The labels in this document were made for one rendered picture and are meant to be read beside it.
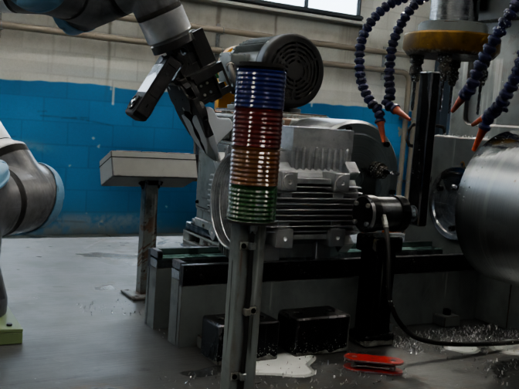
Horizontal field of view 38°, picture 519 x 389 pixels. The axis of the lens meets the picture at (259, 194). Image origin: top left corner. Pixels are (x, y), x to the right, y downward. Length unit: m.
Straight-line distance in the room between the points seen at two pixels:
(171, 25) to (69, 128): 5.61
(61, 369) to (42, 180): 0.36
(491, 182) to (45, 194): 0.71
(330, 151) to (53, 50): 5.61
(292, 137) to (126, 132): 5.75
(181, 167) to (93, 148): 5.43
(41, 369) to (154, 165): 0.49
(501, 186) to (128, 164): 0.65
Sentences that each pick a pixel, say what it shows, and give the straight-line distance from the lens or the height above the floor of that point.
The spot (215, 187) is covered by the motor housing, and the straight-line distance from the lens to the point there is 1.29.
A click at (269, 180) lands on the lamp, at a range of 0.87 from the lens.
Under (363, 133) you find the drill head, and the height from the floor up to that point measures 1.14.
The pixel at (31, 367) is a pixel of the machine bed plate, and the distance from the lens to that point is 1.07.
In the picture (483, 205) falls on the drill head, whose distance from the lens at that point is 1.17.
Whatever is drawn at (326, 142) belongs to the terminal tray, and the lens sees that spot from 1.24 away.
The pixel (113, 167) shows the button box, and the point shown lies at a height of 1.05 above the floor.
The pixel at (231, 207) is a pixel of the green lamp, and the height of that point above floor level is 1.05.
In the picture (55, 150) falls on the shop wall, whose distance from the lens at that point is 6.75.
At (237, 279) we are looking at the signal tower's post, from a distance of 0.89.
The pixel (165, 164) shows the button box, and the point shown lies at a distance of 1.41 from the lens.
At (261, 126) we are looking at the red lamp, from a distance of 0.86.
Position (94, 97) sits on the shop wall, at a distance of 6.83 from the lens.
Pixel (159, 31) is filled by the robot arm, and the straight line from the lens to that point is 1.19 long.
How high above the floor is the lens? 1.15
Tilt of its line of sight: 6 degrees down
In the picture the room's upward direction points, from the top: 4 degrees clockwise
